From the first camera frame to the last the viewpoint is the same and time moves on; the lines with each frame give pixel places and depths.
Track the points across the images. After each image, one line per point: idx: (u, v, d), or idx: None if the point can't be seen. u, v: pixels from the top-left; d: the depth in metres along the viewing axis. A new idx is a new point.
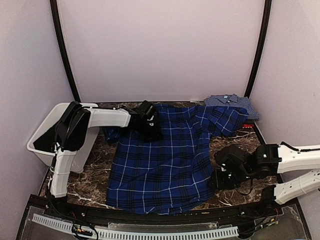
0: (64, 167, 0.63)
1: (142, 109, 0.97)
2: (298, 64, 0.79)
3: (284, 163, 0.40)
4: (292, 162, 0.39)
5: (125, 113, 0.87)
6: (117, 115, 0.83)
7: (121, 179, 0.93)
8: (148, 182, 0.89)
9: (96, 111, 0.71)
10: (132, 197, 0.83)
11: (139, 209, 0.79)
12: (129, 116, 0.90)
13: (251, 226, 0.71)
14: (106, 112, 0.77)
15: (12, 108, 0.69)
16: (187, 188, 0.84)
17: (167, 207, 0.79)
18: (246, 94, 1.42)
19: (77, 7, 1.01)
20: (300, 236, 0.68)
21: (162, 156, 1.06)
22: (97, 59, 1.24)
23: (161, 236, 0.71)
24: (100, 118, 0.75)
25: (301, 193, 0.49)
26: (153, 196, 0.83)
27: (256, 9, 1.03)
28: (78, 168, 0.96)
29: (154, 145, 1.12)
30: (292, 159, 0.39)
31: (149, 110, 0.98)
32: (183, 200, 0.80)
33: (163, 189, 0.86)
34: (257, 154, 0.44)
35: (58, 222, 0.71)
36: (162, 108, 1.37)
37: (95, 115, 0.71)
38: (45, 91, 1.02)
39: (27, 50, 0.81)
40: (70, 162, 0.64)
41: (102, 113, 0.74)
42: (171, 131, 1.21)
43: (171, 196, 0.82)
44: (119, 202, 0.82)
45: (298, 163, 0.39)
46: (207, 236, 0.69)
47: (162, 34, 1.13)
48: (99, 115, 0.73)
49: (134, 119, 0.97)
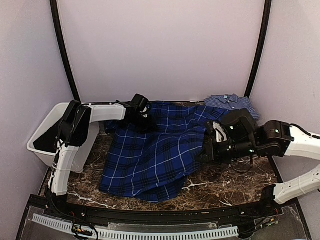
0: (66, 164, 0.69)
1: (135, 101, 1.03)
2: (298, 64, 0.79)
3: (294, 145, 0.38)
4: (302, 146, 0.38)
5: (121, 107, 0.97)
6: (114, 109, 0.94)
7: (115, 167, 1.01)
8: (137, 167, 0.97)
9: (96, 107, 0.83)
10: (123, 182, 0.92)
11: (128, 192, 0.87)
12: (125, 109, 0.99)
13: (251, 226, 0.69)
14: (104, 107, 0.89)
15: (12, 107, 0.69)
16: (173, 162, 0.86)
17: (153, 186, 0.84)
18: (246, 94, 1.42)
19: (77, 6, 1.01)
20: (300, 236, 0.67)
21: (152, 140, 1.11)
22: (97, 59, 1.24)
23: (161, 236, 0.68)
24: (100, 113, 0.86)
25: (301, 192, 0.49)
26: (141, 179, 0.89)
27: (256, 9, 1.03)
28: (78, 168, 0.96)
29: (148, 137, 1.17)
30: (303, 142, 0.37)
31: (141, 102, 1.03)
32: (169, 176, 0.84)
33: (150, 167, 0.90)
34: (267, 131, 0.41)
35: (58, 222, 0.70)
36: (164, 105, 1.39)
37: (95, 111, 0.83)
38: (45, 91, 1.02)
39: (27, 49, 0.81)
40: (72, 158, 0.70)
41: (101, 109, 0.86)
42: (167, 126, 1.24)
43: (157, 174, 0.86)
44: (111, 188, 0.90)
45: (309, 148, 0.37)
46: (207, 236, 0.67)
47: (162, 34, 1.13)
48: (98, 111, 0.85)
49: (129, 112, 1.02)
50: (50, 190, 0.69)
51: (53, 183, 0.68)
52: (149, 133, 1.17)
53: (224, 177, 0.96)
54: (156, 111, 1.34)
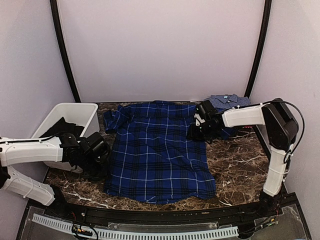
0: (24, 188, 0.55)
1: (88, 141, 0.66)
2: (298, 64, 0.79)
3: (229, 115, 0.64)
4: (233, 115, 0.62)
5: (56, 146, 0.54)
6: (44, 151, 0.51)
7: (122, 167, 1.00)
8: (149, 171, 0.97)
9: (16, 146, 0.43)
10: (135, 185, 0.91)
11: (140, 196, 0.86)
12: (61, 150, 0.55)
13: (251, 226, 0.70)
14: (29, 146, 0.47)
15: (12, 108, 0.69)
16: (188, 182, 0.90)
17: (167, 197, 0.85)
18: (246, 94, 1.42)
19: (77, 7, 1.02)
20: (300, 236, 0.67)
21: (158, 147, 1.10)
22: (97, 58, 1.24)
23: (161, 236, 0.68)
24: (20, 156, 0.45)
25: (278, 175, 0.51)
26: (155, 186, 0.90)
27: (255, 9, 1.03)
28: (78, 169, 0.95)
29: (150, 137, 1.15)
30: (231, 111, 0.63)
31: (97, 145, 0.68)
32: (183, 192, 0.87)
33: (164, 179, 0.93)
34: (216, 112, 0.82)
35: (58, 222, 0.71)
36: (163, 104, 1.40)
37: (13, 153, 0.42)
38: (45, 92, 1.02)
39: (27, 50, 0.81)
40: (24, 183, 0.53)
41: (23, 150, 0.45)
42: (167, 125, 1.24)
43: (173, 187, 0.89)
44: (122, 189, 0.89)
45: (235, 115, 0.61)
46: (206, 236, 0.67)
47: (162, 34, 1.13)
48: (18, 153, 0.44)
49: (72, 151, 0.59)
50: (42, 203, 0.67)
51: (36, 198, 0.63)
52: (149, 133, 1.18)
53: (224, 177, 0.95)
54: (155, 111, 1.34)
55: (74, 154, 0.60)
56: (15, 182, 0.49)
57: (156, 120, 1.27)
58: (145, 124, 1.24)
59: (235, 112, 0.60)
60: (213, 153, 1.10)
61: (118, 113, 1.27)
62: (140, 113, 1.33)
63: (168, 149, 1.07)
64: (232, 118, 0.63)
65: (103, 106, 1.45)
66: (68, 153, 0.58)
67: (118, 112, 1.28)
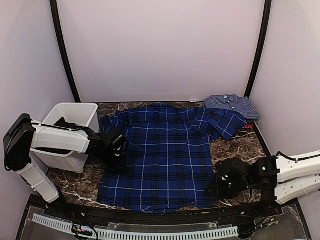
0: (34, 180, 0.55)
1: (109, 135, 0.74)
2: (297, 65, 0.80)
3: (284, 173, 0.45)
4: (290, 172, 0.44)
5: (83, 138, 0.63)
6: (73, 140, 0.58)
7: (118, 176, 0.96)
8: (145, 181, 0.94)
9: (48, 130, 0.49)
10: (130, 194, 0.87)
11: (136, 206, 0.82)
12: (88, 142, 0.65)
13: (251, 226, 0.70)
14: (62, 134, 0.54)
15: (12, 108, 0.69)
16: (186, 192, 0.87)
17: (163, 207, 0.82)
18: (246, 94, 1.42)
19: (77, 7, 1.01)
20: (300, 236, 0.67)
21: (158, 153, 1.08)
22: (97, 59, 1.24)
23: (161, 236, 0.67)
24: (51, 141, 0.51)
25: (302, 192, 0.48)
26: (150, 195, 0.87)
27: (256, 9, 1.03)
28: (78, 168, 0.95)
29: (150, 144, 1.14)
30: (291, 169, 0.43)
31: (117, 139, 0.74)
32: (180, 203, 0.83)
33: (161, 189, 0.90)
34: (258, 169, 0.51)
35: (58, 222, 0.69)
36: (161, 107, 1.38)
37: (46, 135, 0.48)
38: (45, 91, 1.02)
39: (26, 49, 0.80)
40: (38, 174, 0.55)
41: (54, 134, 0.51)
42: (167, 131, 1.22)
43: (169, 197, 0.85)
44: (117, 199, 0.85)
45: (300, 171, 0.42)
46: (206, 236, 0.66)
47: (161, 35, 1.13)
48: (51, 136, 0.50)
49: (95, 146, 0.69)
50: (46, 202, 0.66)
51: (43, 194, 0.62)
52: (149, 138, 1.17)
53: None
54: (154, 115, 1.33)
55: (97, 148, 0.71)
56: (32, 170, 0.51)
57: (155, 125, 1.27)
58: (145, 130, 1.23)
59: (302, 168, 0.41)
60: (214, 153, 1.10)
61: (117, 119, 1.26)
62: (137, 118, 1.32)
63: (169, 157, 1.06)
64: (295, 174, 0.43)
65: (103, 106, 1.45)
66: (92, 146, 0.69)
67: (116, 117, 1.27)
